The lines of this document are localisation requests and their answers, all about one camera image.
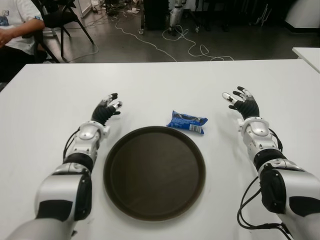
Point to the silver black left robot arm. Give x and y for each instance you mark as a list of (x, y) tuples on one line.
[(82, 132)]

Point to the folded metal stand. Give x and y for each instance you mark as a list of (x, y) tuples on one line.
[(262, 17)]

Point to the black cabinet on casters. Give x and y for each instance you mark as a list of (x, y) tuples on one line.
[(155, 15)]

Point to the white side table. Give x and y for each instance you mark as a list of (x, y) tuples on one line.
[(310, 55)]

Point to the blue Oreo cookie packet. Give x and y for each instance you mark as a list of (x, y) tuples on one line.
[(185, 121)]

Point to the black wheeled rack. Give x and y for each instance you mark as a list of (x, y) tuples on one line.
[(197, 28)]

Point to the white board panel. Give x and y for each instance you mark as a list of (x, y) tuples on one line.
[(305, 15)]

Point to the seated person in white shirt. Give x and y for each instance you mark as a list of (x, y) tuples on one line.
[(15, 25)]

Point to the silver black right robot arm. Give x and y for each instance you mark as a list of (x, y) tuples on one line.
[(260, 130)]

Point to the round dark brown tray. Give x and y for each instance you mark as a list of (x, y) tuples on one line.
[(155, 175)]

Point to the white cabinet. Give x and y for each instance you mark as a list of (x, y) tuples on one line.
[(83, 7)]

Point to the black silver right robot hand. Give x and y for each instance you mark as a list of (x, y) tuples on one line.
[(248, 106)]

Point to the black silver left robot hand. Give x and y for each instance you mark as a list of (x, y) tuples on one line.
[(103, 112)]

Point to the black folding chair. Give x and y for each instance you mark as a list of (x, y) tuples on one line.
[(62, 20)]

